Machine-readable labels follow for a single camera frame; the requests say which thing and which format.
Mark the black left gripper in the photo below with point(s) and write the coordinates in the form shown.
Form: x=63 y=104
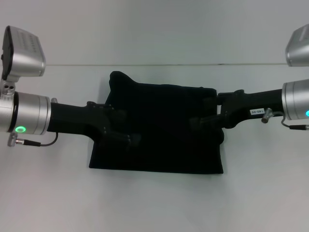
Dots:
x=77 y=118

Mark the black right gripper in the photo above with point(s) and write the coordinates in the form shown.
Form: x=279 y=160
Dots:
x=251 y=108

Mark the black t-shirt with FREE print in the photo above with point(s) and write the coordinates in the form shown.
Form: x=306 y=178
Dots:
x=164 y=145

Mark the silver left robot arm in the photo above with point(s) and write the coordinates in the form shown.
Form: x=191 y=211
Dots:
x=26 y=111

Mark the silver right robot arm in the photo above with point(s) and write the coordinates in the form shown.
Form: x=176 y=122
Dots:
x=297 y=101

